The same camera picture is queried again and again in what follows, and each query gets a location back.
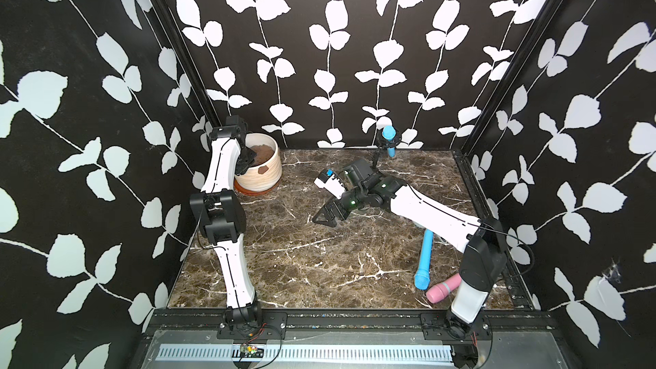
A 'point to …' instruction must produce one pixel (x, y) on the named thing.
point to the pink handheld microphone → (440, 290)
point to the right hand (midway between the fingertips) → (320, 208)
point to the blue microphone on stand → (389, 132)
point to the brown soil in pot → (263, 154)
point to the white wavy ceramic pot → (264, 176)
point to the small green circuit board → (248, 351)
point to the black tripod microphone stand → (382, 144)
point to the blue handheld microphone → (422, 277)
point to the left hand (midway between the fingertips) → (251, 161)
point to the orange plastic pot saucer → (255, 193)
